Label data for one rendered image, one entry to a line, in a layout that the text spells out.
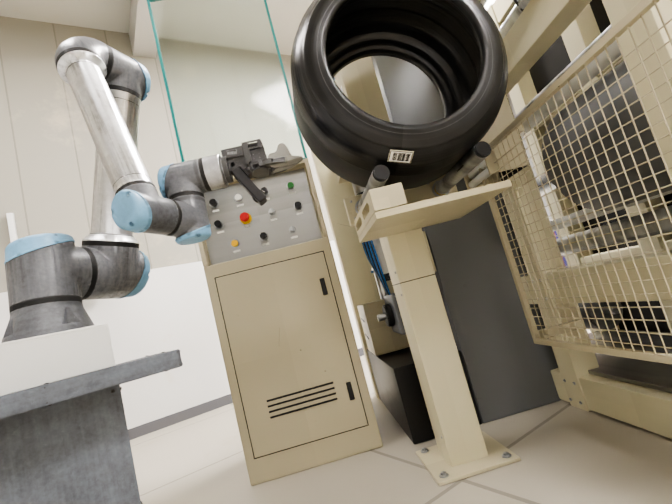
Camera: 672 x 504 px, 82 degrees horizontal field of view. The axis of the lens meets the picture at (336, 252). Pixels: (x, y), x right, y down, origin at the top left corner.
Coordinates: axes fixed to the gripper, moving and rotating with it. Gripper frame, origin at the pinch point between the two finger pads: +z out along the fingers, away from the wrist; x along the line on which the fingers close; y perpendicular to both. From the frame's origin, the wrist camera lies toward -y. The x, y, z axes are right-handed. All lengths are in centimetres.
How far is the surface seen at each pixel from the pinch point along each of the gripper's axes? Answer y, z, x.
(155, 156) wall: 134, -114, 252
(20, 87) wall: 197, -197, 210
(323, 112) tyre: 7.1, 8.5, -10.5
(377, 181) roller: -12.7, 17.9, -7.3
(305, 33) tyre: 28.7, 9.2, -11.3
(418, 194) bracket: -10.9, 39.0, 26.2
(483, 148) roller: -10.8, 47.3, -8.3
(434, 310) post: -51, 34, 29
